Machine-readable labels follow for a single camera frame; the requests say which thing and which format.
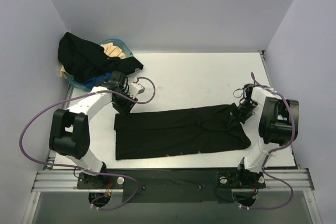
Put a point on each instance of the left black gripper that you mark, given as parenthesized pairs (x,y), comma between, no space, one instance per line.
(122,104)

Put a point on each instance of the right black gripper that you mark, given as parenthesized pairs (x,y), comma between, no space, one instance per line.
(244,111)

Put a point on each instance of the black graphic t shirt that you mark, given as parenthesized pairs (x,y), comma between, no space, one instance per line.
(208,129)

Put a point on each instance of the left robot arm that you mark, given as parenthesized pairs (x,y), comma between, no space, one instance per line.
(70,136)

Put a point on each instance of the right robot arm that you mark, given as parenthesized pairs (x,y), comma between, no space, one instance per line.
(277,127)

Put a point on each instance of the teal plastic basket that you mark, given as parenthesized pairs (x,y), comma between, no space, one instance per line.
(116,42)

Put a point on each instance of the cream t shirt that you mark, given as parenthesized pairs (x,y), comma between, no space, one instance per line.
(109,49)

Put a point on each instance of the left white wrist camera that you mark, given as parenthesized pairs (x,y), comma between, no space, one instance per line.
(135,89)

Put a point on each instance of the aluminium frame rail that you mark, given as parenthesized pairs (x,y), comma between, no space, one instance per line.
(275,180)

